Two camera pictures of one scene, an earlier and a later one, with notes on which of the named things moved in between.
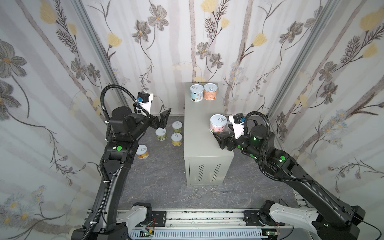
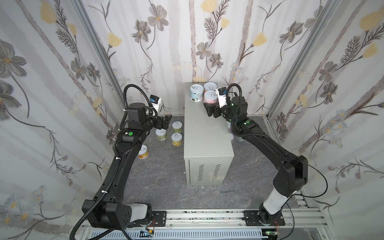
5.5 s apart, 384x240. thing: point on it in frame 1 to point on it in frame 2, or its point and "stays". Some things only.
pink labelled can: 217,123 to 210,97
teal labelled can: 196,91 stays
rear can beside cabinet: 177,126 stays
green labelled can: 161,133 stays
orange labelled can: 210,91 stays
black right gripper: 227,141 to 216,110
